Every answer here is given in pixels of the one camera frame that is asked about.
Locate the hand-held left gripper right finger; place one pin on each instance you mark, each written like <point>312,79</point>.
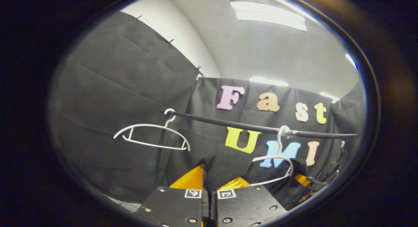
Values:
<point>245,207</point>

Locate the black metal clothes rack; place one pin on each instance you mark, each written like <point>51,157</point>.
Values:
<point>228,123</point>

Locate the black backdrop cloth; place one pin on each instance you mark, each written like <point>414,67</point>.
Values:
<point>114,89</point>

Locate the black garment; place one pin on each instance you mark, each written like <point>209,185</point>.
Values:
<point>228,165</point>

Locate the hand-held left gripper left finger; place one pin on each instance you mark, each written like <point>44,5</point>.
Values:
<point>173,207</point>

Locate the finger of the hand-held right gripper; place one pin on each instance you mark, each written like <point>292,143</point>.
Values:
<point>302,179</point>

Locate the ceiling light panel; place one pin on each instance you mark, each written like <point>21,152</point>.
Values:
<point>352,61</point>
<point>267,15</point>

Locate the white plastic hanger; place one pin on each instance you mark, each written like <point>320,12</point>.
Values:
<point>147,124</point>
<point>279,148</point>

